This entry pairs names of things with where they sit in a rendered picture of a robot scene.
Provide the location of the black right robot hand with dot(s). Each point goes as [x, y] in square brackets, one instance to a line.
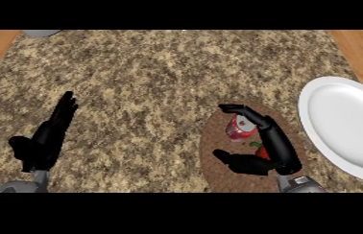
[276, 142]

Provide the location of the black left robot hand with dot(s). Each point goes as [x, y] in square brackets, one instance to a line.
[48, 137]

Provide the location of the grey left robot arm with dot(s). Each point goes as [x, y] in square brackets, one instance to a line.
[29, 182]

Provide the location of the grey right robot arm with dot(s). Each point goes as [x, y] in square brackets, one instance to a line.
[300, 184]

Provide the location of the red bell pepper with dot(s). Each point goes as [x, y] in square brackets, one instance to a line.
[262, 151]

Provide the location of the white plate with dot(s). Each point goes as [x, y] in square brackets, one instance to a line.
[337, 122]

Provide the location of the red can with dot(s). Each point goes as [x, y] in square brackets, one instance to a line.
[240, 130]

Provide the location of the grey round object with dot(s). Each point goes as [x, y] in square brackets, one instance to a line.
[40, 32]

